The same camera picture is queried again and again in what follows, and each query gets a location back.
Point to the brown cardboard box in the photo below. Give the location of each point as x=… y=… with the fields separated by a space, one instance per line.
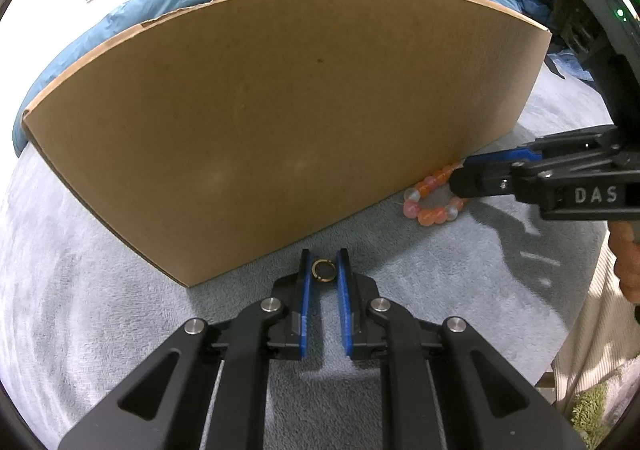
x=275 y=129

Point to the green rug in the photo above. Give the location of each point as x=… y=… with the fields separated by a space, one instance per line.
x=600 y=405

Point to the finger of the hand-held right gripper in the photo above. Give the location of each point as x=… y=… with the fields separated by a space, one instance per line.
x=500 y=157
x=480 y=184

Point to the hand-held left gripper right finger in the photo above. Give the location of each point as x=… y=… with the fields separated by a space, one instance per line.
x=345 y=310

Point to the grey fleece blanket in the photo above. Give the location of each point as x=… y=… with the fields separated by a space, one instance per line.
x=75 y=305

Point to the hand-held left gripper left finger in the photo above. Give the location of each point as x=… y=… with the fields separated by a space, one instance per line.
x=304 y=310

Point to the person's right hand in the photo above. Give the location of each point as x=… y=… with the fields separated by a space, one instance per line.
x=625 y=255

